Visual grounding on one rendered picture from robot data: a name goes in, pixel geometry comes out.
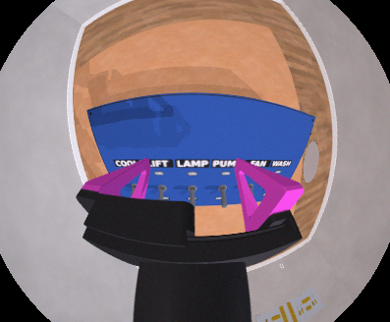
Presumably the blue switch panel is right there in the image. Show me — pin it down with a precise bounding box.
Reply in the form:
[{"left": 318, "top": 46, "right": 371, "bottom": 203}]
[{"left": 86, "top": 92, "right": 315, "bottom": 208}]

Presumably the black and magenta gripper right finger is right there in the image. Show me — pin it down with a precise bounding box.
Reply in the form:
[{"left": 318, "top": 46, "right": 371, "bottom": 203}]
[{"left": 235, "top": 158, "right": 304, "bottom": 232}]

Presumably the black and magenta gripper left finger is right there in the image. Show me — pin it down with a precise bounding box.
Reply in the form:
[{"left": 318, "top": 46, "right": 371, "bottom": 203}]
[{"left": 81, "top": 158, "right": 151, "bottom": 198}]

